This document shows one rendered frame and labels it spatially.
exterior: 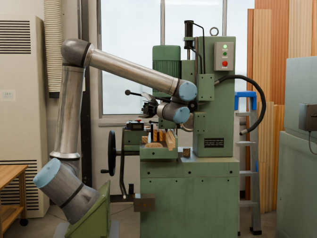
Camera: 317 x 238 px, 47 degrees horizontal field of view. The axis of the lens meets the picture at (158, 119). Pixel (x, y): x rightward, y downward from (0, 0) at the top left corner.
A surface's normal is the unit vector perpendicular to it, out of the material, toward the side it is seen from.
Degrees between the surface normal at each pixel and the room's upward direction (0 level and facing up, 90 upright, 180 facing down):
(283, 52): 87
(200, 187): 90
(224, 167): 90
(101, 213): 90
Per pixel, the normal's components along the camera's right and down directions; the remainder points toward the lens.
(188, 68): 0.04, 0.12
